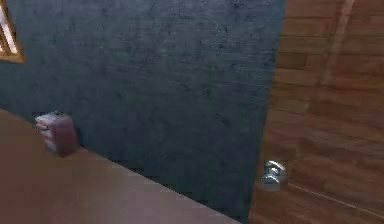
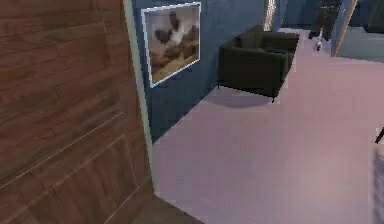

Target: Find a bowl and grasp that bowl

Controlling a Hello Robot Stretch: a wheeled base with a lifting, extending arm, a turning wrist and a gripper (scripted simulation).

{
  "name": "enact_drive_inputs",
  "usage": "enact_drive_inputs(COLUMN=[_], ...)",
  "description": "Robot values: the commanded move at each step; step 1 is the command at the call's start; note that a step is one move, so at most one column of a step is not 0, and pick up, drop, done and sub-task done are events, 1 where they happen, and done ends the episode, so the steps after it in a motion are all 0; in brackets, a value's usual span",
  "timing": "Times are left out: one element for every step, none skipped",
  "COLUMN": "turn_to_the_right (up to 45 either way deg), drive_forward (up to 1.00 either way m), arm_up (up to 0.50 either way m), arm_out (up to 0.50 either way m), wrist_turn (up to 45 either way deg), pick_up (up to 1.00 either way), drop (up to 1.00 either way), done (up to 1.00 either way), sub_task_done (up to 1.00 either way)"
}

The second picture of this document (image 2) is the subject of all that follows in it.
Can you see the black armchair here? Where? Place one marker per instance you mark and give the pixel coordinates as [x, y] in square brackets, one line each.
[255, 66]

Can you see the brown wooden room door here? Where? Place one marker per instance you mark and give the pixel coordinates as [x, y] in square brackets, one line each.
[63, 110]

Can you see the white framed wall picture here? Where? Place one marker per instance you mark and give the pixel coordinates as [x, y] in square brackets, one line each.
[173, 41]

